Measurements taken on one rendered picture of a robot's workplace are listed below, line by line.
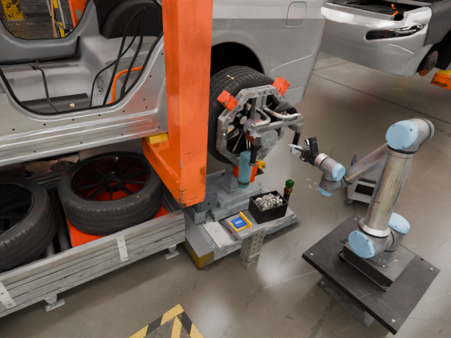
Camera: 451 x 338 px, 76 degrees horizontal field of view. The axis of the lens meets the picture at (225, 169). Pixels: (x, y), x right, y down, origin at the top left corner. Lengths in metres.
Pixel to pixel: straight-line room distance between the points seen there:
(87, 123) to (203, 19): 0.94
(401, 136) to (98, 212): 1.61
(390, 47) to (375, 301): 2.99
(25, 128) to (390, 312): 2.18
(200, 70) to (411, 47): 3.15
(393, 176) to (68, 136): 1.72
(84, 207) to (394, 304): 1.83
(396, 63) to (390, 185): 2.80
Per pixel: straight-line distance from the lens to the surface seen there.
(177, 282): 2.09
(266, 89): 1.87
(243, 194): 2.36
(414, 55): 4.24
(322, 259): 1.96
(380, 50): 4.14
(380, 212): 1.62
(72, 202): 1.98
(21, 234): 1.91
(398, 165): 1.51
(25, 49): 3.52
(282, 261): 2.26
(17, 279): 1.91
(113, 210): 1.87
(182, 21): 1.31
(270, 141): 1.88
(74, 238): 2.09
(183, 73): 1.36
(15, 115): 1.87
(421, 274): 2.20
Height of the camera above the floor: 1.75
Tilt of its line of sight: 36 degrees down
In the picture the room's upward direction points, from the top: 5 degrees clockwise
